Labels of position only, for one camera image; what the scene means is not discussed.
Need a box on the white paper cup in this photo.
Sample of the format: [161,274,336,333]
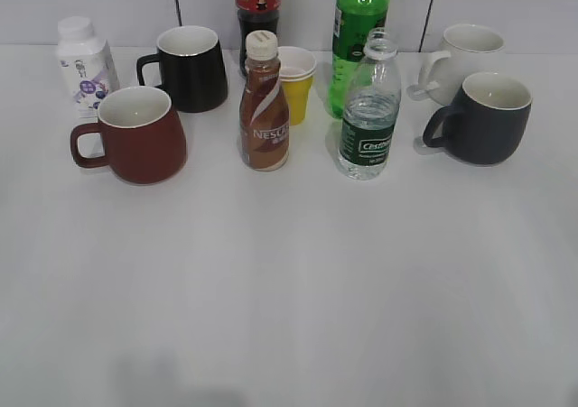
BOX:
[278,46,317,81]

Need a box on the clear water bottle green label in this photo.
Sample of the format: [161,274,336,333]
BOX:
[339,27,402,180]

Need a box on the dark red ceramic mug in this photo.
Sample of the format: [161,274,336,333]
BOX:
[70,86,187,185]

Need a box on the white blueberry yogurt bottle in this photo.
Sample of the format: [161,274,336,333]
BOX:
[56,16,120,119]

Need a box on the green soda bottle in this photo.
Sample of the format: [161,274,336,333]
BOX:
[328,0,390,119]

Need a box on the brown Nescafe coffee bottle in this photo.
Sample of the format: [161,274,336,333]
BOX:
[239,30,290,171]

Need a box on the white ceramic mug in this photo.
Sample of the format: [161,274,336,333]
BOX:
[407,23,505,106]

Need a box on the dark cola bottle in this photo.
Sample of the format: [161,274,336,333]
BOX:
[235,0,281,77]

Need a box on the black ceramic mug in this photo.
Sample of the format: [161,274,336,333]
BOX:
[135,25,228,113]

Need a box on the dark navy ceramic mug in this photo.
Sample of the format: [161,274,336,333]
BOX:
[422,72,533,165]

